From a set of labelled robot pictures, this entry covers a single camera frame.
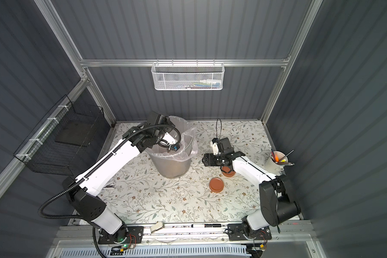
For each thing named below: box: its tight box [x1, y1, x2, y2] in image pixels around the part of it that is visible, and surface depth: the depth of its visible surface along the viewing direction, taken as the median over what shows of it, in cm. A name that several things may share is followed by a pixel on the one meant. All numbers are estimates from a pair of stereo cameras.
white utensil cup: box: [264, 150, 295, 176], surface depth 90 cm
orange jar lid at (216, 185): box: [209, 177, 225, 193], surface depth 90 cm
